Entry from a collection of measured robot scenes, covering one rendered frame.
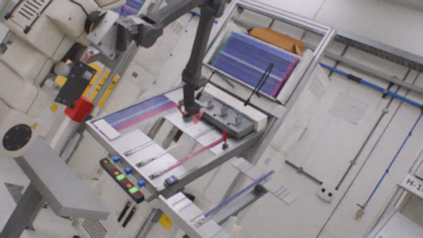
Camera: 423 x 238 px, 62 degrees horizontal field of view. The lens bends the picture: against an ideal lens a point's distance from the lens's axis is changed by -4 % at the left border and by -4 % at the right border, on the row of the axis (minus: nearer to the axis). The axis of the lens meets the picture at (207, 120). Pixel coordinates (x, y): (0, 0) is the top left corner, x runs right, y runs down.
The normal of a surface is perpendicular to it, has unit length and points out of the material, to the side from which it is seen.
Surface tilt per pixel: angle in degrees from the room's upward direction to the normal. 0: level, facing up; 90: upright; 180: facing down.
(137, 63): 90
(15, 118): 90
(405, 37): 90
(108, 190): 90
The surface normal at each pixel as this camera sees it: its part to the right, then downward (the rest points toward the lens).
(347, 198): -0.51, -0.32
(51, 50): 0.77, 0.50
